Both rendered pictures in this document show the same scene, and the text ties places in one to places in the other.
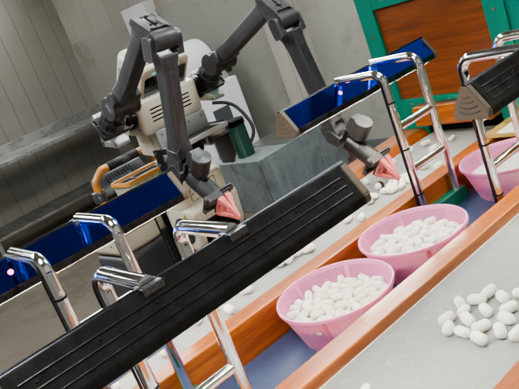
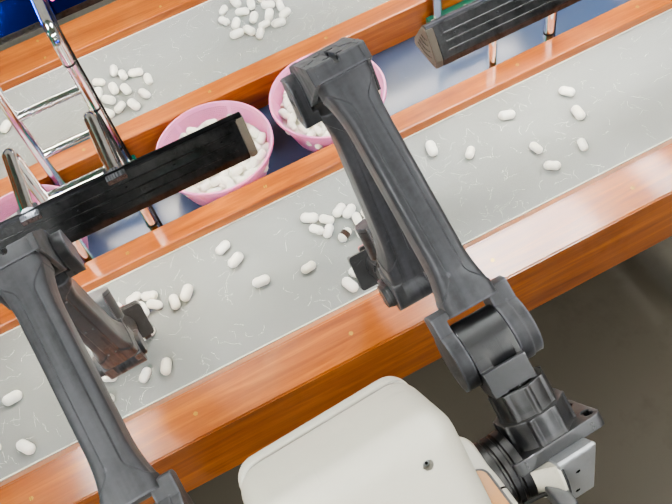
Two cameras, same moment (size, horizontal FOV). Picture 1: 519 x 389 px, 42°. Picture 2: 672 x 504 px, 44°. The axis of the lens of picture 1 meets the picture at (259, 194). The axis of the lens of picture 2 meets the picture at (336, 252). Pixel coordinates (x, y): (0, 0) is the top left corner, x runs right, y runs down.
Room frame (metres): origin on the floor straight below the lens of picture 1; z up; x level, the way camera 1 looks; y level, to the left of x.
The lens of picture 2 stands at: (2.63, 0.32, 2.12)
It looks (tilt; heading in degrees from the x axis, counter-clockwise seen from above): 56 degrees down; 200
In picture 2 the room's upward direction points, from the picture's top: 15 degrees counter-clockwise
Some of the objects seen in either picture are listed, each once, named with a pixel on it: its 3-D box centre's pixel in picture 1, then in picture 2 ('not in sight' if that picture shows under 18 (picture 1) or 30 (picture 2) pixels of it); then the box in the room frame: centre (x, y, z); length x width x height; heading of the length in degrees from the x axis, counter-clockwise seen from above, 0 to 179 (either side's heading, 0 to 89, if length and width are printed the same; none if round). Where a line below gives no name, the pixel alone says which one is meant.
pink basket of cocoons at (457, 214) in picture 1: (417, 245); (219, 159); (1.52, -0.31, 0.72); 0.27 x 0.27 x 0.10
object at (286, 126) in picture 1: (359, 82); (77, 205); (1.90, -0.38, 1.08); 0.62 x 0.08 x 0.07; 124
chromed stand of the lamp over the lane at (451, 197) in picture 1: (398, 140); (106, 230); (1.83, -0.42, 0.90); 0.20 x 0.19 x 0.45; 124
